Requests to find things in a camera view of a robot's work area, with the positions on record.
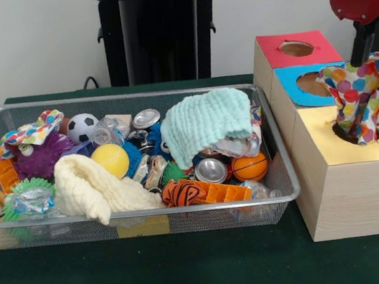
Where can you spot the dark green table cloth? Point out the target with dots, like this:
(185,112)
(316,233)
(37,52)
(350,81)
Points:
(190,272)

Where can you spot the orange plastic grid tray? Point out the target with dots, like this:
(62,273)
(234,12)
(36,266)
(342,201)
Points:
(229,192)

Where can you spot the cream knitted cloth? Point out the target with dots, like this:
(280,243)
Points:
(78,189)

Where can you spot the orange tiger plush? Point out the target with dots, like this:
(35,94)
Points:
(181,192)

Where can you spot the wooden box with three holes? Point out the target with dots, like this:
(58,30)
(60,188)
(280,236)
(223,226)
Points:
(353,198)

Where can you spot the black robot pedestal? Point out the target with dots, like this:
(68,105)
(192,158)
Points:
(164,42)

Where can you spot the mint green knitted cloth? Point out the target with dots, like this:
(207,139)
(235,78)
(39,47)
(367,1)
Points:
(204,119)

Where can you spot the black and white soccer ball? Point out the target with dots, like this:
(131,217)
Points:
(82,127)

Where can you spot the purple spiky toy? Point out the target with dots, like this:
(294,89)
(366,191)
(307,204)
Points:
(40,159)

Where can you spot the multicolour dotted cloth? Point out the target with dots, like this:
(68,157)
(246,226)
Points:
(27,133)
(369,94)

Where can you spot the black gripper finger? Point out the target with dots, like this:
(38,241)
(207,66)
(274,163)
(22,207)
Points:
(361,43)

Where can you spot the green spiky ball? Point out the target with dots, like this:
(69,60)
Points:
(18,189)

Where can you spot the shallow clear mesh bin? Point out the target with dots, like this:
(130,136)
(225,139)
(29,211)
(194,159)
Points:
(202,221)

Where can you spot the yellow ball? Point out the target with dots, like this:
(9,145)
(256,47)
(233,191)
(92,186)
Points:
(109,159)

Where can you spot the orange basketball toy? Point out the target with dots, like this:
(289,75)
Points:
(249,167)

